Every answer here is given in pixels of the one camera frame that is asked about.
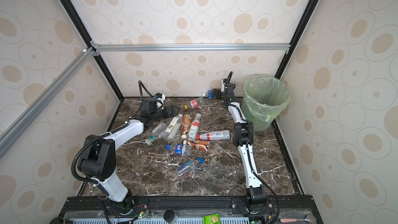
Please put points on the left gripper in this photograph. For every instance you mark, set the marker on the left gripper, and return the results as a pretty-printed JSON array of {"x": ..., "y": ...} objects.
[{"x": 171, "y": 112}]

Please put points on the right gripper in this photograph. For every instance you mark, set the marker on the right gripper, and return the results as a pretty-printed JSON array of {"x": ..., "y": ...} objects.
[{"x": 215, "y": 93}]

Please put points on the blue label water bottle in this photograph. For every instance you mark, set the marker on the blue label water bottle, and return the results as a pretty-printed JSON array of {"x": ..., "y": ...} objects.
[{"x": 208, "y": 94}]

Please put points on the red label clear bottle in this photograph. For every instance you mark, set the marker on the red label clear bottle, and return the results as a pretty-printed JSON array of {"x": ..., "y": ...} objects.
[{"x": 195, "y": 103}]

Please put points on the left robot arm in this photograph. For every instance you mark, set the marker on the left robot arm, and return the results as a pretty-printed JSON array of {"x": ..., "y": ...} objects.
[{"x": 96, "y": 161}]

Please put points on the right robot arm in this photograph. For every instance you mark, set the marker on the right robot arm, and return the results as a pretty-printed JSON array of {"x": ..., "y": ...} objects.
[{"x": 258, "y": 192}]

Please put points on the green lined mesh waste bin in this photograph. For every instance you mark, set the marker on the green lined mesh waste bin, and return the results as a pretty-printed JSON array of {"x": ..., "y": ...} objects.
[{"x": 264, "y": 99}]

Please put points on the orange label tea bottle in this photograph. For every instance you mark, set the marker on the orange label tea bottle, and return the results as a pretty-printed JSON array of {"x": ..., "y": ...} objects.
[{"x": 187, "y": 120}]

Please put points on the tall clear white-cap bottle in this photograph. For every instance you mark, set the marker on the tall clear white-cap bottle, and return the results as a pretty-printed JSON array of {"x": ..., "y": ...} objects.
[{"x": 172, "y": 128}]

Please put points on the green cap clear bottle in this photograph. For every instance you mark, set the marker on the green cap clear bottle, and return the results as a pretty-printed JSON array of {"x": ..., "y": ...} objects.
[{"x": 157, "y": 133}]

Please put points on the red white label bottle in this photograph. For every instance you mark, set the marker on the red white label bottle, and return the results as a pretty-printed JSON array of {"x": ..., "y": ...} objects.
[{"x": 193, "y": 131}]

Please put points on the red cap lying bottle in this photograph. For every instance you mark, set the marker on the red cap lying bottle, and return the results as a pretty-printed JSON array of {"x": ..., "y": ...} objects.
[{"x": 214, "y": 135}]

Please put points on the blue cap round-label bottle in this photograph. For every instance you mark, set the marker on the blue cap round-label bottle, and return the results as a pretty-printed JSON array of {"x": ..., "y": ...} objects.
[{"x": 178, "y": 149}]

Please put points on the brown label lying bottle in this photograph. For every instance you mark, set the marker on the brown label lying bottle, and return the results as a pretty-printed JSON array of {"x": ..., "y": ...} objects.
[{"x": 198, "y": 145}]

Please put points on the crushed blue cap bottle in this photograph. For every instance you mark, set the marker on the crushed blue cap bottle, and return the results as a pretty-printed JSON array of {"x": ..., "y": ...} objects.
[{"x": 189, "y": 167}]

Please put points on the black round knob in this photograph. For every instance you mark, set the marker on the black round knob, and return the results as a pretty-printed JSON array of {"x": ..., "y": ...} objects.
[{"x": 169, "y": 216}]

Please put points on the green snack packet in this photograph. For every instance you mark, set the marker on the green snack packet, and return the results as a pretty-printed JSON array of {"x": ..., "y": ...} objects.
[{"x": 212, "y": 219}]

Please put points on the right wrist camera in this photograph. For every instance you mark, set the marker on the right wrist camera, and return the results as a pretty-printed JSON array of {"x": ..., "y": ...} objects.
[{"x": 227, "y": 88}]

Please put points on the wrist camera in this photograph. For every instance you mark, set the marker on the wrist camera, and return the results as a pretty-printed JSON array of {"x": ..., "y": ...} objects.
[
  {"x": 159, "y": 99},
  {"x": 227, "y": 88}
]

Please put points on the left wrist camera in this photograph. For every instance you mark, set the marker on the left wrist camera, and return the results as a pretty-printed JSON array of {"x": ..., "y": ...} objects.
[{"x": 159, "y": 99}]

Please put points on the horizontal aluminium rail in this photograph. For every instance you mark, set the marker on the horizontal aluminium rail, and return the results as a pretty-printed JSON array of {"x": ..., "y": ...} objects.
[{"x": 191, "y": 47}]

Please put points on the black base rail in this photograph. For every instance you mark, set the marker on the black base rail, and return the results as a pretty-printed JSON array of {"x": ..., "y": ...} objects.
[{"x": 190, "y": 210}]

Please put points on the pink handled tool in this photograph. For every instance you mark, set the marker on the pink handled tool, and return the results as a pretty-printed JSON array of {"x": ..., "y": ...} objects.
[{"x": 310, "y": 219}]

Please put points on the left diagonal aluminium rail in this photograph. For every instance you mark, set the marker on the left diagonal aluminium rail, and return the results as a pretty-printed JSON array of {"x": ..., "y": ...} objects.
[{"x": 17, "y": 128}]

